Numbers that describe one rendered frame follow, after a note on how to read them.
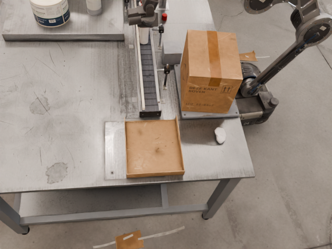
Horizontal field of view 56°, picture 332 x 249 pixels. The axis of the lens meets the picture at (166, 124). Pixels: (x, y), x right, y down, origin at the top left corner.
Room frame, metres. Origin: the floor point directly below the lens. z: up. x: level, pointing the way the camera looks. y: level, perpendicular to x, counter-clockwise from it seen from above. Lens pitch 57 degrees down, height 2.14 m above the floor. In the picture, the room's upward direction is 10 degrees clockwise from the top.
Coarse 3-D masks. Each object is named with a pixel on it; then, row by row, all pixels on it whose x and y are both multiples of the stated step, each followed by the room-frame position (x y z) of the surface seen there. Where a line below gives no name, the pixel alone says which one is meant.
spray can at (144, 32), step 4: (140, 28) 1.32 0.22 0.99; (144, 28) 1.32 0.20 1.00; (148, 28) 1.33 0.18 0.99; (140, 32) 1.32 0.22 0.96; (144, 32) 1.32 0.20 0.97; (148, 32) 1.34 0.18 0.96; (140, 36) 1.32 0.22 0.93; (144, 36) 1.32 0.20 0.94; (148, 36) 1.34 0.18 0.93; (140, 40) 1.32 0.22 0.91; (144, 40) 1.32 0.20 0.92; (144, 44) 1.32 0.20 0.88
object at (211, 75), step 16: (192, 32) 1.21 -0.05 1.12; (208, 32) 1.23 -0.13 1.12; (224, 32) 1.25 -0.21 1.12; (192, 48) 1.10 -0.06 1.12; (208, 48) 1.11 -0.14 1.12; (224, 48) 1.13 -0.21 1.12; (192, 64) 1.00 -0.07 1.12; (208, 64) 1.01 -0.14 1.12; (224, 64) 1.03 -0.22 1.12; (240, 64) 1.05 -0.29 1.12; (192, 80) 0.93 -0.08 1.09; (208, 80) 0.94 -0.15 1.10; (224, 80) 0.95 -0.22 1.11; (240, 80) 0.96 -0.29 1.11; (192, 96) 0.93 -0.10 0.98; (208, 96) 0.94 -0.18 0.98; (224, 96) 0.95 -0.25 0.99; (208, 112) 0.94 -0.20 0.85; (224, 112) 0.96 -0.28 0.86
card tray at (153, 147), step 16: (128, 128) 0.78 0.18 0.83; (144, 128) 0.80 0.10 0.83; (160, 128) 0.81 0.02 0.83; (176, 128) 0.83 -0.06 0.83; (128, 144) 0.70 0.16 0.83; (144, 144) 0.71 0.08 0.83; (160, 144) 0.72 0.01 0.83; (176, 144) 0.74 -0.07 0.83; (128, 160) 0.62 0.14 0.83; (144, 160) 0.63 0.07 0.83; (160, 160) 0.64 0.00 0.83; (176, 160) 0.66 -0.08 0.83; (128, 176) 0.53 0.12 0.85; (144, 176) 0.55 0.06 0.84
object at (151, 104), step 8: (136, 0) 1.69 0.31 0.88; (136, 40) 1.35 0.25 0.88; (144, 48) 1.29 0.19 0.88; (144, 56) 1.23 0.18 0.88; (144, 64) 1.17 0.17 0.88; (152, 64) 1.18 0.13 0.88; (144, 72) 1.12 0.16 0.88; (152, 72) 1.12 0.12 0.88; (144, 80) 1.06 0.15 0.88; (152, 80) 1.07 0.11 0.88; (144, 88) 1.01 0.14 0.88; (152, 88) 1.02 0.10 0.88; (144, 96) 0.96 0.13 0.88; (152, 96) 0.96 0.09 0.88; (152, 104) 0.92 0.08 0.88
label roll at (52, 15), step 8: (32, 0) 1.35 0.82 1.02; (40, 0) 1.36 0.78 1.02; (48, 0) 1.38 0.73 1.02; (56, 0) 1.39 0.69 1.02; (64, 0) 1.42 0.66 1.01; (32, 8) 1.36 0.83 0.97; (40, 8) 1.33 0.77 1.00; (48, 8) 1.34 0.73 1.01; (56, 8) 1.36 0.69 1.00; (64, 8) 1.40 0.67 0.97; (40, 16) 1.33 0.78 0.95; (48, 16) 1.33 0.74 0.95; (56, 16) 1.35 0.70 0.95; (64, 16) 1.39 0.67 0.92; (40, 24) 1.34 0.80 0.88; (48, 24) 1.33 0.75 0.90; (56, 24) 1.35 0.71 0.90
